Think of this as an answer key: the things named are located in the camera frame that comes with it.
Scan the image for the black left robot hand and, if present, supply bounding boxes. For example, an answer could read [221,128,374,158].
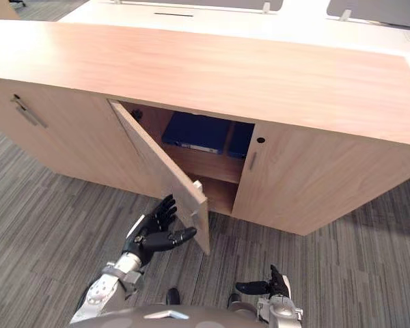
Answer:
[122,194,197,267]

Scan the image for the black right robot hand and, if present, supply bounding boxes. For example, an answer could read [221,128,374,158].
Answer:
[235,264,292,299]

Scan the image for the wooden cabinet door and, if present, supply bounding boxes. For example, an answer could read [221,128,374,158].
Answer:
[109,100,211,256]

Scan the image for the wooden cabinet shelf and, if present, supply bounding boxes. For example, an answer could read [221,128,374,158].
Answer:
[162,143,244,185]

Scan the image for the blue folder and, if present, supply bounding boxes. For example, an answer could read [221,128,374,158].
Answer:
[161,111,232,150]
[227,122,256,159]

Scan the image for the wooden office cabinet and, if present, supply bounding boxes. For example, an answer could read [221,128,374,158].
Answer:
[0,19,410,236]

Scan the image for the white office desk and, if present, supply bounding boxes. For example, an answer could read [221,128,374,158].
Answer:
[57,0,410,59]

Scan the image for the dark right robot foot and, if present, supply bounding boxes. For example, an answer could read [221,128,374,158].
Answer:
[227,292,244,308]

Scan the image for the dark robot foot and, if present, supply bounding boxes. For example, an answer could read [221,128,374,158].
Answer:
[165,287,181,306]
[227,292,244,308]

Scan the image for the dark left robot foot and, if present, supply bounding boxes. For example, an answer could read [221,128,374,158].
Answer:
[165,287,181,306]

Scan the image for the grey robot torso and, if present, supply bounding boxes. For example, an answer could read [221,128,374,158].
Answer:
[71,303,271,328]

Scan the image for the grey desk divider panel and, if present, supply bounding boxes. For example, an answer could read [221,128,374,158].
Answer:
[327,0,410,30]
[98,0,284,14]

